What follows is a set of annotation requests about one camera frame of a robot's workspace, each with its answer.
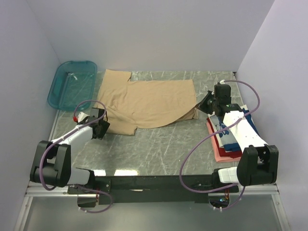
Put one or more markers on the black base beam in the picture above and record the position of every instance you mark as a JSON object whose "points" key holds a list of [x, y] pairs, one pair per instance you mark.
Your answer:
{"points": [[152, 189]]}

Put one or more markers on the teal plastic basket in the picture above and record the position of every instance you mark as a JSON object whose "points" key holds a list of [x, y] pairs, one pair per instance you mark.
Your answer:
{"points": [[73, 86]]}

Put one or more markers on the blue white folded shirt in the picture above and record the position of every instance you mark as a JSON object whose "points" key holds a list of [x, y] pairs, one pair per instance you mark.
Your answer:
{"points": [[226, 139]]}

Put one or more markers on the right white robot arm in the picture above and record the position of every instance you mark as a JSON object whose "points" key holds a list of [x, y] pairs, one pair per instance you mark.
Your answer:
{"points": [[259, 161]]}

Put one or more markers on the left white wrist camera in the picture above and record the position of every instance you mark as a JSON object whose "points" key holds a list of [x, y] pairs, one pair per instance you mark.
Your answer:
{"points": [[80, 117]]}

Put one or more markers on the beige t shirt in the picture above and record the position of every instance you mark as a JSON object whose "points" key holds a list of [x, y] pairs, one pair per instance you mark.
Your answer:
{"points": [[145, 104]]}

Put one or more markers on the red folded shirt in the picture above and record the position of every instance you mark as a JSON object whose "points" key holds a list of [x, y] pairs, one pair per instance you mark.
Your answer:
{"points": [[221, 150]]}

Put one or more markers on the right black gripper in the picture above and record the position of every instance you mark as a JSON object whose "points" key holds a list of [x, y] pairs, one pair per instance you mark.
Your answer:
{"points": [[208, 103]]}

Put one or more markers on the pink folded shirt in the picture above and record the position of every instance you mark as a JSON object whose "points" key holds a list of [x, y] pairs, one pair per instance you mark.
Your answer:
{"points": [[221, 159]]}

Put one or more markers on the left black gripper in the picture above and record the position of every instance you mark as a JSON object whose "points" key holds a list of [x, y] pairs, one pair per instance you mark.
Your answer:
{"points": [[102, 127]]}

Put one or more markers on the aluminium frame rail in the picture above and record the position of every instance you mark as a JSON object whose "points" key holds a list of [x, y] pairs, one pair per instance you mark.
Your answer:
{"points": [[37, 190]]}

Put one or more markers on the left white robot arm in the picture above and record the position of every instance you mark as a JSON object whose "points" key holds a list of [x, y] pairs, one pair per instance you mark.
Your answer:
{"points": [[53, 159]]}

